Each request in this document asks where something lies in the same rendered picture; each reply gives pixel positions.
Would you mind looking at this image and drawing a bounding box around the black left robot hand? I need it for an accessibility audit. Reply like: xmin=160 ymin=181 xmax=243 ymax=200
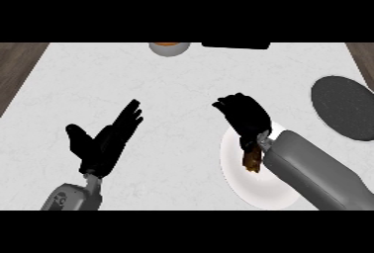
xmin=64 ymin=98 xmax=145 ymax=179

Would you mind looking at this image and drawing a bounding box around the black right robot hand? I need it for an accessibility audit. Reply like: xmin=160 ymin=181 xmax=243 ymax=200
xmin=211 ymin=92 xmax=274 ymax=152

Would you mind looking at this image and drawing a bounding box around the brown sweet potato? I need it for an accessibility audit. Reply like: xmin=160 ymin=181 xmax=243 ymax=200
xmin=242 ymin=143 xmax=265 ymax=174

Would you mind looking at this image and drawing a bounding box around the white round plate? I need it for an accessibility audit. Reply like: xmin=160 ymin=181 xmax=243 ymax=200
xmin=219 ymin=121 xmax=307 ymax=211

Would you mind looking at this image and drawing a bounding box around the dark grey round pan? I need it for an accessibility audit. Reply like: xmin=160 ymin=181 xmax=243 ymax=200
xmin=311 ymin=75 xmax=374 ymax=142

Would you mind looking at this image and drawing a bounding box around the black flat appliance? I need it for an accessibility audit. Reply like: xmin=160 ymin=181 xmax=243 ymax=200
xmin=200 ymin=42 xmax=273 ymax=50

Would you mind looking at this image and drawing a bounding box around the grey bowl with orange contents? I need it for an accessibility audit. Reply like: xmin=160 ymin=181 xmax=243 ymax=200
xmin=148 ymin=42 xmax=191 ymax=58

